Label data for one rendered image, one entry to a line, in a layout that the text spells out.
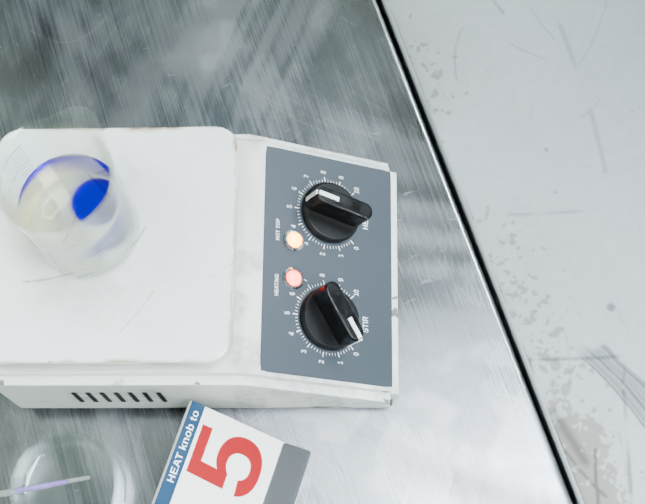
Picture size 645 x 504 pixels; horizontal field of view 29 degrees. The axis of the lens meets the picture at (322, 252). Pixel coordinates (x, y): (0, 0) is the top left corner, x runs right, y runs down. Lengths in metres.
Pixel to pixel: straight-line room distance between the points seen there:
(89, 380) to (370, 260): 0.15
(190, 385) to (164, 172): 0.10
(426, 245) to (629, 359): 0.12
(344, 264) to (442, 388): 0.09
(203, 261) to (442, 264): 0.15
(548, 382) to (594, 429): 0.03
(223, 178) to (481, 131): 0.17
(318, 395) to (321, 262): 0.07
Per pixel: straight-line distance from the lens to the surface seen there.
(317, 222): 0.63
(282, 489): 0.65
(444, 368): 0.66
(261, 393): 0.62
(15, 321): 0.61
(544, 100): 0.72
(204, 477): 0.63
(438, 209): 0.69
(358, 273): 0.64
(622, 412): 0.67
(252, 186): 0.63
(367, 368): 0.63
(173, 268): 0.60
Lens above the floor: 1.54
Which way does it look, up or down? 71 degrees down
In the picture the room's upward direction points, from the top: 9 degrees counter-clockwise
